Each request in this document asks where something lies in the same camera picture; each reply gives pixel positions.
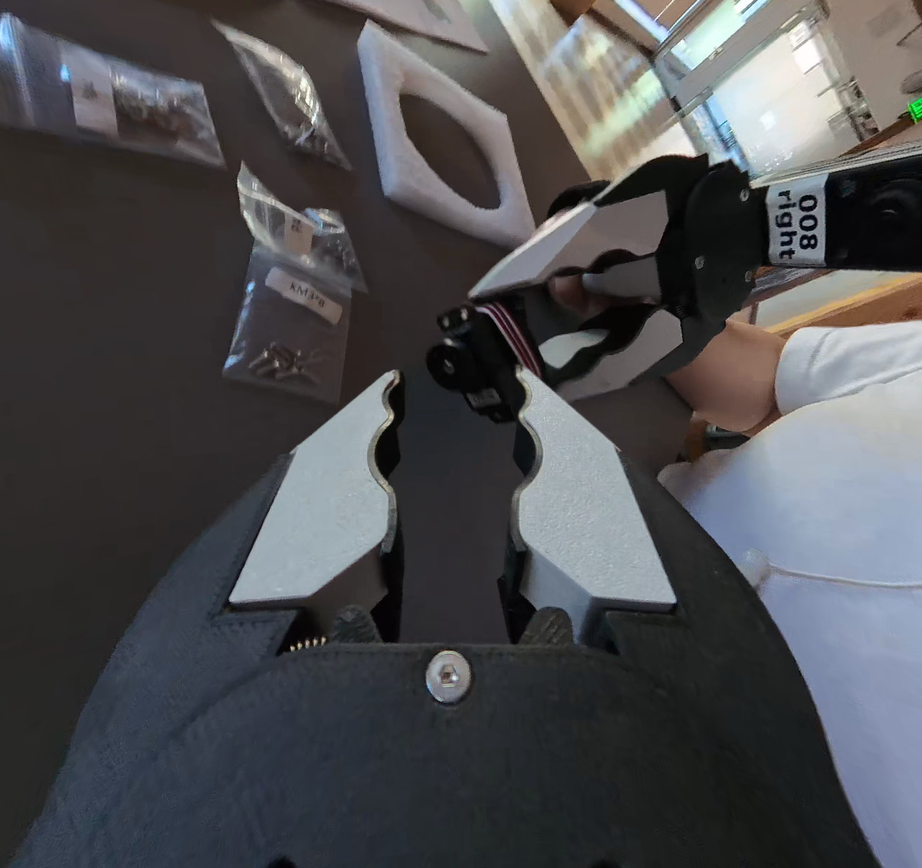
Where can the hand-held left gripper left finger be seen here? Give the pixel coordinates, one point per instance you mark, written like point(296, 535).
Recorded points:
point(317, 522)

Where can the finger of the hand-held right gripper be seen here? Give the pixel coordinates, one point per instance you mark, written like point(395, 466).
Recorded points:
point(634, 349)
point(598, 234)

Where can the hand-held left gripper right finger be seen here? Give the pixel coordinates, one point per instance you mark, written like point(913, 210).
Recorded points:
point(590, 522)

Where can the black servo motor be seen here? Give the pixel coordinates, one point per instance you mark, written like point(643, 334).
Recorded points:
point(461, 367)

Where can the person's right forearm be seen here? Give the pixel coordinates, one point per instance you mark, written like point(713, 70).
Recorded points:
point(727, 378)

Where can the person's right hand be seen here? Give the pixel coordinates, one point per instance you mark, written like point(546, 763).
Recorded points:
point(576, 299)

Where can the clear bag of silver screws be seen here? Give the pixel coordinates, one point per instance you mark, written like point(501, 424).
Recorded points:
point(288, 335)
point(288, 90)

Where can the person's white shirt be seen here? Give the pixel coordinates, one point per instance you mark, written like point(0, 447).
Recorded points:
point(828, 522)

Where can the clear bag of tiny screws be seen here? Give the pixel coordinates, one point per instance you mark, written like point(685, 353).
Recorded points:
point(288, 227)

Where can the clear bag of nuts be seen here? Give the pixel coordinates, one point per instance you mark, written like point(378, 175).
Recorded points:
point(144, 104)

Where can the white foam frame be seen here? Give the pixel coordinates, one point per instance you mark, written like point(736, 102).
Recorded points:
point(389, 90)

